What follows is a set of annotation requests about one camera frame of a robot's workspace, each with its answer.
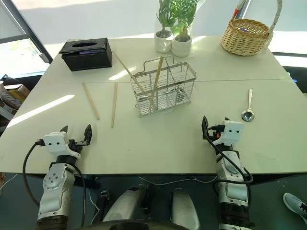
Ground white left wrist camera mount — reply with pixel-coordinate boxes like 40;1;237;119
43;131;82;159

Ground black tissue box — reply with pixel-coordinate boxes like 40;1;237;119
59;37;113;72

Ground wicker basket with white handle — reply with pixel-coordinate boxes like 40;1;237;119
221;0;283;57

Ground thin white cable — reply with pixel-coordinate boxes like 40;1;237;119
138;176;217;187

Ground silver metal spoon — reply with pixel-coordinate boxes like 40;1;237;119
241;89;256;123

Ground bushy plant in white pot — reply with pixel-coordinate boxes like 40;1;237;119
169;0;200;58

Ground silver robot leg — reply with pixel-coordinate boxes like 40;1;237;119
169;187;201;230
102;186;154;224

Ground silver left robot leg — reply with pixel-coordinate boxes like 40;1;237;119
102;186;154;224

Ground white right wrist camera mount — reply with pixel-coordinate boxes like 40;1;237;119
220;120;245;147

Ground grey sneaker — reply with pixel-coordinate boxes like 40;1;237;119
283;192;307;219

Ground cardboard boxes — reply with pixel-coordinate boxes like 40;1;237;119
0;78;31;122

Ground silver right robot leg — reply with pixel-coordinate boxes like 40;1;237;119
169;187;201;230

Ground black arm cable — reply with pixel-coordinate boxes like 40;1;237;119
206;126;254;185
22;141;86;228

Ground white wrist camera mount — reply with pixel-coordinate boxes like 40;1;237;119
43;131;82;159
220;120;245;147

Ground tall-leaf plant in white pot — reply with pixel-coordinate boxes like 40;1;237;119
153;0;177;54

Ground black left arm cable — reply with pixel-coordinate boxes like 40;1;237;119
22;141;86;228

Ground black window frame post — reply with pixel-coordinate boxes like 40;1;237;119
0;0;54;63

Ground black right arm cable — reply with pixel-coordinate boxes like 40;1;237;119
206;126;254;185

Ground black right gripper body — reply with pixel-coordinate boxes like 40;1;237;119
207;124;225;145

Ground metal wire cutlery basket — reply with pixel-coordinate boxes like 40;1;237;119
130;55;198;119

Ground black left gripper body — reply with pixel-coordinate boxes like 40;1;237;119
68;139;86;154

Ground wooden chopstick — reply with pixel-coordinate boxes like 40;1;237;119
149;56;164;112
110;82;119;128
82;82;100;120
112;51;155;110

